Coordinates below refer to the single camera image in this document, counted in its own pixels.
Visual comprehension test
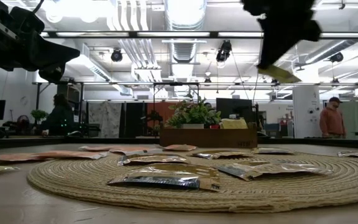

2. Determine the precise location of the silver packet behind front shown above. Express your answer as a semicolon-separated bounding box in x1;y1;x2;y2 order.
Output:
117;153;191;167

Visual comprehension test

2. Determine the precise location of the black metal table frame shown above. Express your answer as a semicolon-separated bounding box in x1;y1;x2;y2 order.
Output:
0;136;358;151

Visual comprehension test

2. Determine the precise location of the round woven placemat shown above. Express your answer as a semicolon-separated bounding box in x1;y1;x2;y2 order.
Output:
26;152;358;214

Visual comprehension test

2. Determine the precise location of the person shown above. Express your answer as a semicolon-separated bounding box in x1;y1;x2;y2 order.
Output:
40;93;76;137
318;96;347;139

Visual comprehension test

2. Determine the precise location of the grey patterned curtain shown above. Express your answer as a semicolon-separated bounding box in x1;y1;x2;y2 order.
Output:
87;101;123;139

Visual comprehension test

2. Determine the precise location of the orange panel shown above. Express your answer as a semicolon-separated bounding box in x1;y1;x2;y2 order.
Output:
147;101;177;127

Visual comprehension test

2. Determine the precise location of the teal background cabinet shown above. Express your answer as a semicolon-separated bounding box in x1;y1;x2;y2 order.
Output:
263;123;293;138

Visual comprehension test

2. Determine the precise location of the small background plant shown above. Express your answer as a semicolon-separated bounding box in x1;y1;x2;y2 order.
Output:
30;109;50;125

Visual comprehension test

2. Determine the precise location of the black panel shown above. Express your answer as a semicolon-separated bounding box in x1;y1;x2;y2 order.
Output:
124;101;149;138

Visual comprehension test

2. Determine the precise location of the white pillar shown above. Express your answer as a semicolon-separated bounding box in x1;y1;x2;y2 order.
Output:
291;85;322;139

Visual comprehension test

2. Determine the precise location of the brown wooden organizer box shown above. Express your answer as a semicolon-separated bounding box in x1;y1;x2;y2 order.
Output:
159;128;259;149

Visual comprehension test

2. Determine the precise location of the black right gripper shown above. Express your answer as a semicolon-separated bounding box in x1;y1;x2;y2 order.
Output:
257;14;322;70

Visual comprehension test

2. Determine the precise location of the black overhead rig beam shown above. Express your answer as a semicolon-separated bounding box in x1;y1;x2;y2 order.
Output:
39;30;358;39

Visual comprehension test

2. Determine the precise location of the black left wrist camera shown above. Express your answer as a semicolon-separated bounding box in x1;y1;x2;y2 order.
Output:
9;5;45;34

